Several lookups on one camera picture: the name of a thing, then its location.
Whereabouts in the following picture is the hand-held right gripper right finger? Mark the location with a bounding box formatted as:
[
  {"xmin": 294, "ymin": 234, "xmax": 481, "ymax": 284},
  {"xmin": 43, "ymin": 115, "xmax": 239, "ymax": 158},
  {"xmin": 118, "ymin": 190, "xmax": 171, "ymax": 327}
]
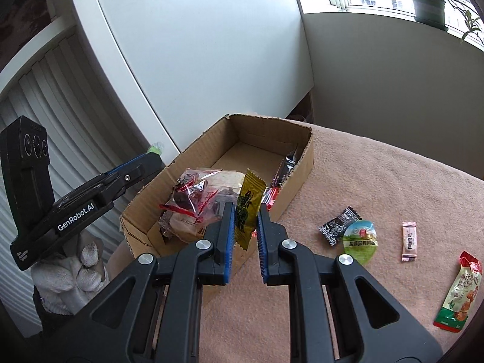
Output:
[{"xmin": 256, "ymin": 203, "xmax": 444, "ymax": 363}]

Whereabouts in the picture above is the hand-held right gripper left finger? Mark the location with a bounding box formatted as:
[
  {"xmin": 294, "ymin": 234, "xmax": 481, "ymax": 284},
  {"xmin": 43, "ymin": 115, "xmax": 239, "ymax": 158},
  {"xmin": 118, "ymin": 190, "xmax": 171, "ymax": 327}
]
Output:
[{"xmin": 52, "ymin": 201, "xmax": 234, "ymax": 363}]

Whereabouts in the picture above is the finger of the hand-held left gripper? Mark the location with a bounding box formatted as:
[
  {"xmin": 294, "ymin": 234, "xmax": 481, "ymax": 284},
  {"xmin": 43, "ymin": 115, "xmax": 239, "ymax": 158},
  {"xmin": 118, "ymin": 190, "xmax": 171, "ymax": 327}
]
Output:
[{"xmin": 53, "ymin": 153, "xmax": 164, "ymax": 214}]

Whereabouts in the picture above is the clear-wrapped beige pastry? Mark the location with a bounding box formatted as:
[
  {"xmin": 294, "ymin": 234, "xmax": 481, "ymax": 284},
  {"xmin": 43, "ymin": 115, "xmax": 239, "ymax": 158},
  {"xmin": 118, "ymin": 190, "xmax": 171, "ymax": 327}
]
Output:
[{"xmin": 160, "ymin": 212, "xmax": 207, "ymax": 245}]

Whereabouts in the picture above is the yellow candy packet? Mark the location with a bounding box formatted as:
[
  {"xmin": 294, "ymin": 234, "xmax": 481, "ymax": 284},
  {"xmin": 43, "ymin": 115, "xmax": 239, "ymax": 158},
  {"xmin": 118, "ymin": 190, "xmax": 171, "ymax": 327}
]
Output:
[{"xmin": 234, "ymin": 168, "xmax": 267, "ymax": 250}]

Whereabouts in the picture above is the clear red-edged dark snack packet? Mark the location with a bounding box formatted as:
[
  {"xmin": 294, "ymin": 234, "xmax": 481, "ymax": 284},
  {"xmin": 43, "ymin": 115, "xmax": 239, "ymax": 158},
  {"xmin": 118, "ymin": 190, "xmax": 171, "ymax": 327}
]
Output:
[{"xmin": 263, "ymin": 187, "xmax": 281, "ymax": 211}]

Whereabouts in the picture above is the clear-wrapped brown snack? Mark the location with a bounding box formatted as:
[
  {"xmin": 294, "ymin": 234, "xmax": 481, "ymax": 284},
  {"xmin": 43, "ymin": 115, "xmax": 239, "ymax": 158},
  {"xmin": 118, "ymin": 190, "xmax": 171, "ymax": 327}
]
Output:
[{"xmin": 159, "ymin": 168, "xmax": 228, "ymax": 228}]

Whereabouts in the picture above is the cardboard box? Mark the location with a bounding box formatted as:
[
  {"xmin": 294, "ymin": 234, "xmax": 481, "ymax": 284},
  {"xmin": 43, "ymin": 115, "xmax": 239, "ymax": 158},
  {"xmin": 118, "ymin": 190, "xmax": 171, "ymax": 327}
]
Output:
[{"xmin": 120, "ymin": 113, "xmax": 316, "ymax": 285}]

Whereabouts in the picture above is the person's left hand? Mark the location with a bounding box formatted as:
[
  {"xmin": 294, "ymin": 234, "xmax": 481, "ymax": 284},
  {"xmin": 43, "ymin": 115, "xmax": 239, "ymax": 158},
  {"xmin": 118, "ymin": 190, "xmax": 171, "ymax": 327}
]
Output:
[{"xmin": 32, "ymin": 232, "xmax": 110, "ymax": 315}]

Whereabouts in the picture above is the small black candy packet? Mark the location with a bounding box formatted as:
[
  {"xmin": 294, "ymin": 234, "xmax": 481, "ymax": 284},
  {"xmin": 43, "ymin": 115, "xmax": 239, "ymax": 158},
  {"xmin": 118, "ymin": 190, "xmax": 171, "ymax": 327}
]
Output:
[{"xmin": 318, "ymin": 206, "xmax": 363, "ymax": 248}]

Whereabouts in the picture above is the green jelly cup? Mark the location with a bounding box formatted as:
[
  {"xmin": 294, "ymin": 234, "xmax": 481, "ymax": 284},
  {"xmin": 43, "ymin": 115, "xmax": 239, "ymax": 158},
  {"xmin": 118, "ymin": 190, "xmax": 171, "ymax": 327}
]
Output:
[{"xmin": 342, "ymin": 219, "xmax": 379, "ymax": 266}]

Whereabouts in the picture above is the pink tablecloth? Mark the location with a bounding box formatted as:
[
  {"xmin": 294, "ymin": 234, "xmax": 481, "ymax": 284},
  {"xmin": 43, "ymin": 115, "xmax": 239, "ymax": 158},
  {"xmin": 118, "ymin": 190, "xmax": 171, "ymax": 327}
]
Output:
[{"xmin": 110, "ymin": 119, "xmax": 484, "ymax": 363}]

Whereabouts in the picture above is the white cabinet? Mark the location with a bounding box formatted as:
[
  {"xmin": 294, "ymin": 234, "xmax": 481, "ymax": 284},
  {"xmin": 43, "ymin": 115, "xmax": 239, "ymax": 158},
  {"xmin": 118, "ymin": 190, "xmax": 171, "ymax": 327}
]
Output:
[{"xmin": 64, "ymin": 0, "xmax": 315, "ymax": 156}]

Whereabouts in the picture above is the small pink packet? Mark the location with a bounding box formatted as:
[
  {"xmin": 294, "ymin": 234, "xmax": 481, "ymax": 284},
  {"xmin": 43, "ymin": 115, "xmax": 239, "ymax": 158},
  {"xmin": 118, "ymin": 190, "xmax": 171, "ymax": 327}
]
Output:
[{"xmin": 401, "ymin": 221, "xmax": 417, "ymax": 263}]

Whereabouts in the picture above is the red green snack packet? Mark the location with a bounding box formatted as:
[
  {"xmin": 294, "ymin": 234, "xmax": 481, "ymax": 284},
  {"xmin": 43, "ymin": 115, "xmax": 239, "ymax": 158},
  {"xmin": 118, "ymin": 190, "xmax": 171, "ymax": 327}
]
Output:
[{"xmin": 433, "ymin": 250, "xmax": 483, "ymax": 333}]

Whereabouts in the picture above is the potted green plant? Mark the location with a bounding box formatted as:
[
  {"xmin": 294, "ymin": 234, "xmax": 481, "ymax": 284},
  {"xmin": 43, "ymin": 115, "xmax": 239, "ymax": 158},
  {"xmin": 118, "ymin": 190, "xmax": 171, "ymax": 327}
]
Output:
[{"xmin": 404, "ymin": 0, "xmax": 483, "ymax": 44}]

